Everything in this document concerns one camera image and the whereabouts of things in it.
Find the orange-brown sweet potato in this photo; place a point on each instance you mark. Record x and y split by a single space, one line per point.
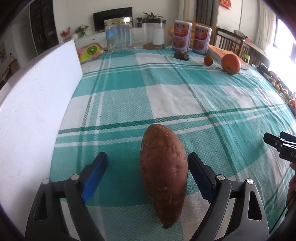
163 171

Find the red apple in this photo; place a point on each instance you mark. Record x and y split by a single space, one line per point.
230 63

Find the red wall calendar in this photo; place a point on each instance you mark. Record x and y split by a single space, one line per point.
225 2

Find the glass jar with gold lid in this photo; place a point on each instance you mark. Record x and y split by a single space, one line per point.
118 34

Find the white storage box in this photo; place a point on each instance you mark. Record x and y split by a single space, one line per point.
30 115

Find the person's right hand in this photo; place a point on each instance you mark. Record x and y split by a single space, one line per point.
293 166

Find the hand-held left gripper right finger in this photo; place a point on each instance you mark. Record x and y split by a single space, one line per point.
201 178

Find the small orange mandarin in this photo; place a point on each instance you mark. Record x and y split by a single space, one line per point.
208 60

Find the teal checkered tablecloth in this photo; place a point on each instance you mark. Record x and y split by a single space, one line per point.
208 104

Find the bowl of colourful fruits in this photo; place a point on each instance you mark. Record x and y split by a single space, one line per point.
281 90

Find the green plant in white vase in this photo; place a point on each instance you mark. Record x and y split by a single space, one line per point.
81 31

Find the black television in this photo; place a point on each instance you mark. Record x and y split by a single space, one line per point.
111 14

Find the grey curtain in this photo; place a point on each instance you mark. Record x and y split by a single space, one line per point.
203 9

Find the red-labelled white canister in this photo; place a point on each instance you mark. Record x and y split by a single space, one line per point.
182 37
202 40

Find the dark brown wrinkled fruit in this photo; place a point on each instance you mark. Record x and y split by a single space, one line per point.
181 55

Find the kiwi-print box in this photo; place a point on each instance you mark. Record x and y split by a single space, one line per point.
90 51

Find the wooden slatted chair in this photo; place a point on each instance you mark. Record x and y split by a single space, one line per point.
256 56
229 39

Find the large green potted plant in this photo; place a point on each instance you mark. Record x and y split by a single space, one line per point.
151 16

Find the small potted plant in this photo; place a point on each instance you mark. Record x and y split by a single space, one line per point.
138 22

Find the wooden dining table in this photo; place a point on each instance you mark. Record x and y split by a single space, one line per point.
253 45

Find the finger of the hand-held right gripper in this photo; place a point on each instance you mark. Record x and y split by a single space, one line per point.
272 140
288 136

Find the clear jar with black lid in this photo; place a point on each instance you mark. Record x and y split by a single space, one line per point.
153 33

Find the red flower bouquet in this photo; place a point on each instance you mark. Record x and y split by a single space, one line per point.
65 33

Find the dark-framed window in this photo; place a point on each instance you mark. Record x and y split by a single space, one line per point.
286 34

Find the green plastic stool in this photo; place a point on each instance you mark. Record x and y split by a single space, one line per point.
245 56

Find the woven brown coaster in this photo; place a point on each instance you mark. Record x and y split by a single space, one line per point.
153 47

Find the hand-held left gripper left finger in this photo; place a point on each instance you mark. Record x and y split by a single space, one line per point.
96 177

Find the white curtain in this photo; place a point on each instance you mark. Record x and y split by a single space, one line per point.
263 25

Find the orange book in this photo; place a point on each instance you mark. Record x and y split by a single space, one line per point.
217 51

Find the dark glass cabinet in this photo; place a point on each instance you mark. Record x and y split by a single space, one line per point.
42 25

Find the white television cabinet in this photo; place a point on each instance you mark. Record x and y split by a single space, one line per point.
92 38

